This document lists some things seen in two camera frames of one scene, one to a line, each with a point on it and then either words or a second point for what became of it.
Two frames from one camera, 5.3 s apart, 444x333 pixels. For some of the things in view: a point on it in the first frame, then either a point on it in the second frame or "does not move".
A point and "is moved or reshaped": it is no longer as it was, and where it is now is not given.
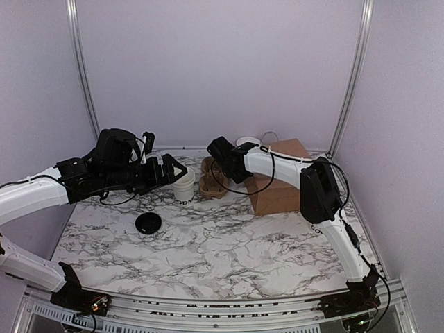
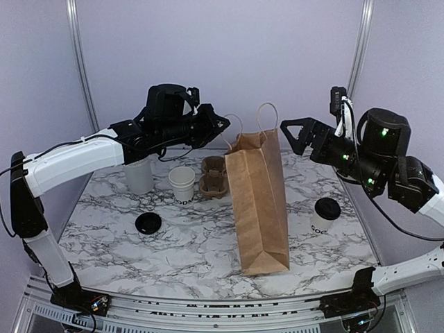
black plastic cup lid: [148, 223] does not move
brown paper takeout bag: [279, 197] is moved or reshaped
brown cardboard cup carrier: [209, 186] does not move
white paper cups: [184, 189] does not move
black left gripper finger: [168, 171] to [209, 125]
